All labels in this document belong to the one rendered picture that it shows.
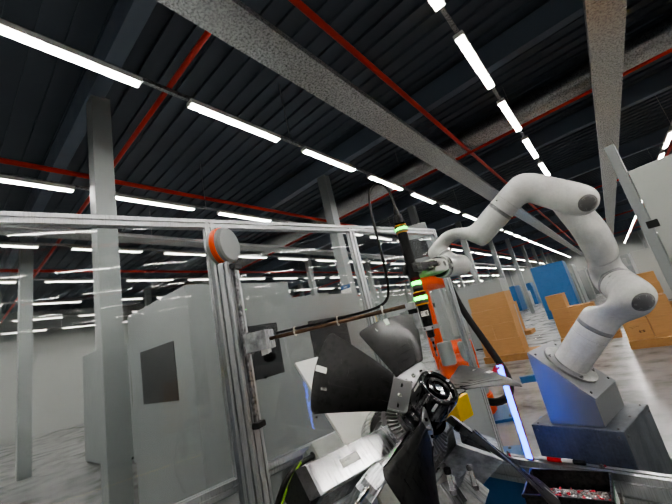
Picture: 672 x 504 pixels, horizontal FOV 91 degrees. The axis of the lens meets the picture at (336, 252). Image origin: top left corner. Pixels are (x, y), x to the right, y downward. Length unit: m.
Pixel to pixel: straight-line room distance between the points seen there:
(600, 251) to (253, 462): 1.39
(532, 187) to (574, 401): 0.79
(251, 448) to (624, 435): 1.23
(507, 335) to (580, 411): 7.57
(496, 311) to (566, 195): 7.89
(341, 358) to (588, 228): 0.93
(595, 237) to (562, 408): 0.64
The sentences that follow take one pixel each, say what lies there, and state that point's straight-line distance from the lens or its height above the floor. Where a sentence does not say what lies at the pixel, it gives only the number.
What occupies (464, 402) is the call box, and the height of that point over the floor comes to 1.04.
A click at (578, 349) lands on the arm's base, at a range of 1.59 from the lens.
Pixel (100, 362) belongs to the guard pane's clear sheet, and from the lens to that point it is 1.43.
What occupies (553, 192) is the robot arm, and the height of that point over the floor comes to 1.71.
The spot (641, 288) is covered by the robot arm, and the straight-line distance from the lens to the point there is 1.47.
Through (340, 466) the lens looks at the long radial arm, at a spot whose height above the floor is 1.11.
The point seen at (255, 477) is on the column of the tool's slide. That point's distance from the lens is 1.40.
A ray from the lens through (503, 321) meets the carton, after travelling 9.10.
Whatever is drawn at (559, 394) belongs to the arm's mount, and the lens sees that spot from 1.59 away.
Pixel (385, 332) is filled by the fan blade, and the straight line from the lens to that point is 1.25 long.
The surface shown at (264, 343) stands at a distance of 1.29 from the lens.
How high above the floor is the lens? 1.42
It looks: 14 degrees up
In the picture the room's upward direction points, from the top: 13 degrees counter-clockwise
